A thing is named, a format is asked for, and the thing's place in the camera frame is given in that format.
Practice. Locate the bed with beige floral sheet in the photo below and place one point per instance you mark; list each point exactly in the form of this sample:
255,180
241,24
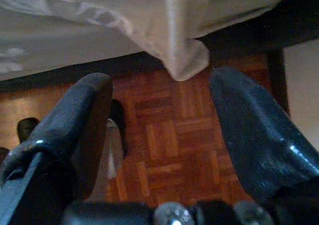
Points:
99,23

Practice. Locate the black robot foot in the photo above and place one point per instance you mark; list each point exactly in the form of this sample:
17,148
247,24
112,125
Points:
26,129

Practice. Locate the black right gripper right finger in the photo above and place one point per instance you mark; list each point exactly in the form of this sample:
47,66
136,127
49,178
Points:
254,135

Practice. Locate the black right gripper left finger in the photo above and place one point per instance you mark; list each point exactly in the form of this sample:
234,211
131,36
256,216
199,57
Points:
69,125

